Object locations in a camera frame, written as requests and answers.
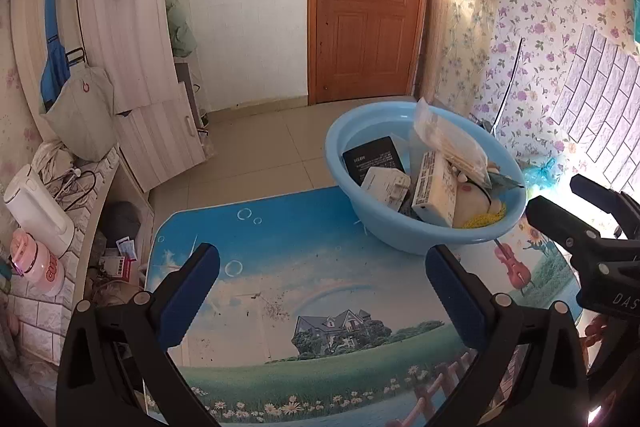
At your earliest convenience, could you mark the white charger box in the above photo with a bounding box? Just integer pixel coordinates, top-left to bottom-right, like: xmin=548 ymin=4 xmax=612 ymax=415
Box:
xmin=361 ymin=167 xmax=411 ymax=211

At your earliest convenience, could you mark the cotton swabs plastic bag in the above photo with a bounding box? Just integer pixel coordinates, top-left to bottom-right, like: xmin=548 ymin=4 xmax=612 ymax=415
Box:
xmin=413 ymin=98 xmax=491 ymax=188

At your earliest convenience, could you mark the light blue plastic basin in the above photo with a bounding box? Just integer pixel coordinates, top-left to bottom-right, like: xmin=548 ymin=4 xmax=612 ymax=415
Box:
xmin=324 ymin=101 xmax=526 ymax=255

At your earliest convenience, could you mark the white electric kettle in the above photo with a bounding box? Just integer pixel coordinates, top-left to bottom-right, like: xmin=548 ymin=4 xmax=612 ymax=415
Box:
xmin=3 ymin=164 xmax=75 ymax=258

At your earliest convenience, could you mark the blue hanging strap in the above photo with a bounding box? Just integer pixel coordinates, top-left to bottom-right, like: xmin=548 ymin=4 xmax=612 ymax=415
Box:
xmin=38 ymin=0 xmax=72 ymax=111

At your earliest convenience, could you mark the black rectangular box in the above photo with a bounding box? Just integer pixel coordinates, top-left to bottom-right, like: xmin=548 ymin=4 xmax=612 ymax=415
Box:
xmin=342 ymin=136 xmax=405 ymax=185

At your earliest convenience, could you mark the green puffer jacket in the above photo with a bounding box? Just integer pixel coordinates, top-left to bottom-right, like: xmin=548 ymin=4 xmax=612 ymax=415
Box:
xmin=166 ymin=3 xmax=198 ymax=58

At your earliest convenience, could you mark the beige plush toy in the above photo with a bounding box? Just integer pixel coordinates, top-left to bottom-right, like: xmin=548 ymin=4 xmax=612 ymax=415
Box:
xmin=451 ymin=167 xmax=501 ymax=229

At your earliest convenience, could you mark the white wooden wardrobe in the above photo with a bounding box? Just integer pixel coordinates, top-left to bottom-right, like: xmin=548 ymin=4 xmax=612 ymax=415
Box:
xmin=10 ymin=0 xmax=205 ymax=192

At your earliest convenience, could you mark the pink cup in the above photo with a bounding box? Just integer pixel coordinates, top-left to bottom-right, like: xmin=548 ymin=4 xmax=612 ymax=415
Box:
xmin=10 ymin=229 xmax=64 ymax=297

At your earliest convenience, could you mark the grey tote bag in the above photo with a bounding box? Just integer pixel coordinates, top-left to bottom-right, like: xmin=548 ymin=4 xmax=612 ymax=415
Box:
xmin=40 ymin=48 xmax=117 ymax=161

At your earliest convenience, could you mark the dark green sachet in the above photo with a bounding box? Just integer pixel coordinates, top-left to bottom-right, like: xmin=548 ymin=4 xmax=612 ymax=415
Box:
xmin=488 ymin=171 xmax=524 ymax=194

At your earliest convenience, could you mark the Face tissue pack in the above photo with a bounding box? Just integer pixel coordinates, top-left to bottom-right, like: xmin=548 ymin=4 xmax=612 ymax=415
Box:
xmin=412 ymin=150 xmax=457 ymax=228

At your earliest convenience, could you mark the teal plastic bag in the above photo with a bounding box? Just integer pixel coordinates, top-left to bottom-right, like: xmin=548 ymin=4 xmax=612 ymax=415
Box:
xmin=522 ymin=157 xmax=559 ymax=192

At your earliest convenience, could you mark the yellow mesh cloth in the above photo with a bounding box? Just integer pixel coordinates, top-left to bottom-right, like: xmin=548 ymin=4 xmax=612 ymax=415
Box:
xmin=461 ymin=200 xmax=506 ymax=229

